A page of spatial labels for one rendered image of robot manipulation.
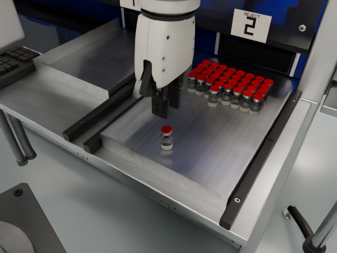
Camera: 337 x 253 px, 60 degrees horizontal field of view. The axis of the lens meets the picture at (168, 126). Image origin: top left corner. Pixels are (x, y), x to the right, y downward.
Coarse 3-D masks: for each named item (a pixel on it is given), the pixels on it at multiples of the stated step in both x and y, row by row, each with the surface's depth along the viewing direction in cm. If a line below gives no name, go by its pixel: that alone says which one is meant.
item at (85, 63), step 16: (96, 32) 90; (112, 32) 95; (128, 32) 95; (64, 48) 82; (80, 48) 87; (96, 48) 87; (112, 48) 87; (128, 48) 87; (48, 64) 79; (64, 64) 80; (80, 64) 80; (96, 64) 80; (112, 64) 80; (128, 64) 80; (64, 80) 72; (80, 80) 68; (96, 80) 74; (112, 80) 74; (128, 80) 70; (96, 96) 68
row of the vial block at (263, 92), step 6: (198, 72) 68; (204, 72) 68; (216, 78) 66; (222, 78) 66; (234, 84) 64; (240, 84) 64; (246, 84) 64; (252, 90) 62; (258, 90) 62; (264, 90) 62; (252, 96) 63; (264, 96) 63
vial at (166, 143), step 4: (164, 136) 54; (168, 136) 54; (172, 136) 54; (164, 140) 54; (168, 140) 54; (172, 140) 55; (164, 144) 54; (168, 144) 55; (172, 144) 56; (164, 148) 55; (168, 148) 55
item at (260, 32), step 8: (240, 16) 65; (248, 16) 64; (256, 16) 63; (264, 16) 62; (232, 24) 67; (240, 24) 66; (248, 24) 65; (256, 24) 64; (264, 24) 63; (232, 32) 68; (240, 32) 67; (256, 32) 65; (264, 32) 64; (256, 40) 66; (264, 40) 65
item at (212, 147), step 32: (192, 96) 69; (288, 96) 63; (128, 128) 60; (160, 128) 60; (192, 128) 60; (224, 128) 60; (256, 128) 60; (128, 160) 54; (160, 160) 54; (192, 160) 54; (224, 160) 54; (192, 192) 48; (224, 192) 48
